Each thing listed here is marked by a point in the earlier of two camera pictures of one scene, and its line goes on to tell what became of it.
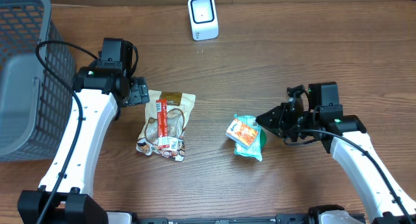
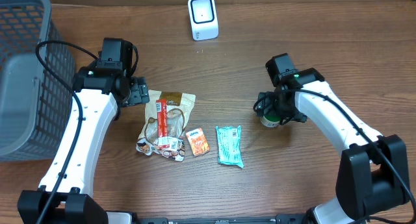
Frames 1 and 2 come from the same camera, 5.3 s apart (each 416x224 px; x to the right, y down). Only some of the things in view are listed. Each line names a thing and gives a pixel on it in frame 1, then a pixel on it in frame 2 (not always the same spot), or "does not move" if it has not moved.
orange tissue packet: x=242 y=133 → x=197 y=142
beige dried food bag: x=166 y=117 does not move
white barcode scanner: x=203 y=17 does not move
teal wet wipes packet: x=254 y=149 → x=229 y=145
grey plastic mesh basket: x=37 y=76 does not move
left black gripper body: x=139 y=93 does not move
